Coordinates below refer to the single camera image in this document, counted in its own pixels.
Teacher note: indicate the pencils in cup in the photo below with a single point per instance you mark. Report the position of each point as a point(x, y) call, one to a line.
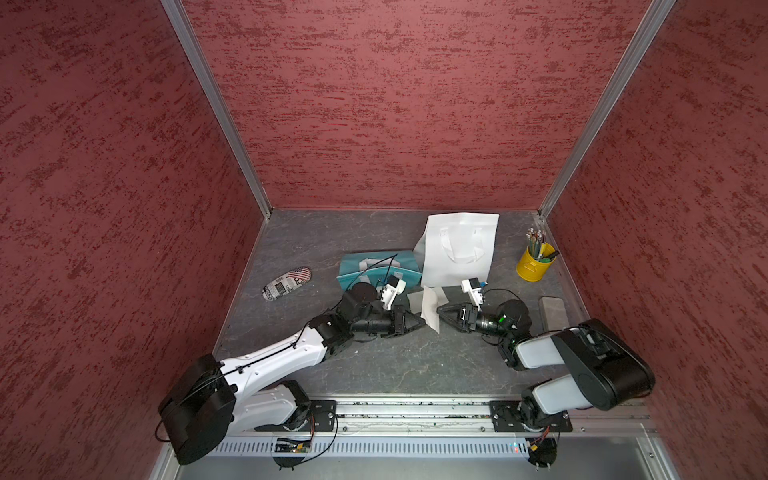
point(537, 240)

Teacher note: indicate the perforated cable tray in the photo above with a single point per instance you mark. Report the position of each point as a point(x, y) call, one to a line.
point(383, 447)

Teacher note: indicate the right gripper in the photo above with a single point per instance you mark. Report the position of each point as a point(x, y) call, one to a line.
point(466, 317)

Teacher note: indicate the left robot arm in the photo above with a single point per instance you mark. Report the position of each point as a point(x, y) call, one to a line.
point(214, 398)

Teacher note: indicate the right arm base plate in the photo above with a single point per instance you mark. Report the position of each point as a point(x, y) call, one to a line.
point(525, 417)

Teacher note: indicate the left corner aluminium post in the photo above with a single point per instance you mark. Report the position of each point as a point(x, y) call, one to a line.
point(184, 31)

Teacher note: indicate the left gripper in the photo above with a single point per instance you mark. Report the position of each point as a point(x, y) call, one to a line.
point(398, 313)

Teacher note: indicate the white receipt long strip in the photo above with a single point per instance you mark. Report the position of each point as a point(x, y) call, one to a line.
point(429, 308)

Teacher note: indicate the teal gift bag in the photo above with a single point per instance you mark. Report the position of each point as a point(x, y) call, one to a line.
point(376, 267)

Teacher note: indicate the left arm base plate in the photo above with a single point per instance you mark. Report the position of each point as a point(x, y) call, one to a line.
point(314, 416)

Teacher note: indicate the yellow pencil cup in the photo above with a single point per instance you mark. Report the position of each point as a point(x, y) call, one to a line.
point(535, 262)

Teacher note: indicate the corner aluminium post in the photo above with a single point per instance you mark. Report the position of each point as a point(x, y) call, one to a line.
point(647, 30)
point(184, 31)

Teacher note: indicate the aluminium front rail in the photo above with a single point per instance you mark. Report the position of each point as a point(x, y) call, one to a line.
point(468, 416)

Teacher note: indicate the right corner aluminium post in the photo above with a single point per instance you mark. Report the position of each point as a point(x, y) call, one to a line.
point(647, 30)

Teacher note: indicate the white gift bag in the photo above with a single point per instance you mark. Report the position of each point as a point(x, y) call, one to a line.
point(456, 247)

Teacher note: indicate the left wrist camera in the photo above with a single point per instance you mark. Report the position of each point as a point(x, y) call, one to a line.
point(393, 287)

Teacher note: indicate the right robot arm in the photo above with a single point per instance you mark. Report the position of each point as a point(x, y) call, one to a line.
point(602, 370)

